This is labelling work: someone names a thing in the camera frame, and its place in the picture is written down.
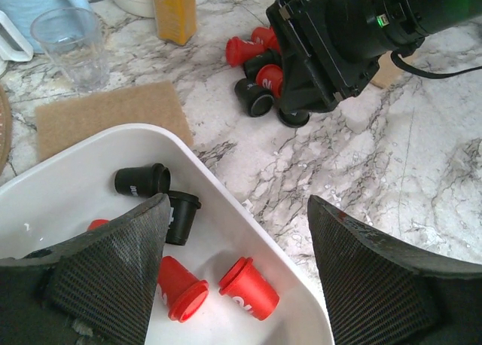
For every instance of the green lidded white cup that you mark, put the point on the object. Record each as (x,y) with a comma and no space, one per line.
(14,46)

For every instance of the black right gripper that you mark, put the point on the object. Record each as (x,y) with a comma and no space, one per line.
(330,49)

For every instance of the black coffee capsule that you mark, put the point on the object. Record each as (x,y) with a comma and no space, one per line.
(143,181)

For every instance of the black coffee capsule number four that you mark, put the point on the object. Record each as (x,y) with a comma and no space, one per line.
(183,207)

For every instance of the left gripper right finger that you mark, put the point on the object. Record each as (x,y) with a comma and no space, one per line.
(381,290)

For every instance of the clear glass cup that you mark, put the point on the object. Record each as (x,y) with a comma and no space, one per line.
(72,38)

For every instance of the orange spice bottle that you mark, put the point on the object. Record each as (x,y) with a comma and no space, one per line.
(176,20)

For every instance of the blue mug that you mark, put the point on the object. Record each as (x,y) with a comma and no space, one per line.
(22,13)

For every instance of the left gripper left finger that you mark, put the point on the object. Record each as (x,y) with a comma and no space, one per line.
(104,278)

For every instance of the pink striped towel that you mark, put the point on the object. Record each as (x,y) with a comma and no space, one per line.
(6,129)

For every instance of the tan scouring pad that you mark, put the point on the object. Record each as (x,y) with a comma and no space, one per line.
(388,72)
(62,124)

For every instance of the pile of coffee capsules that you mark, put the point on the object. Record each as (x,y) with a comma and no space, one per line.
(261,88)

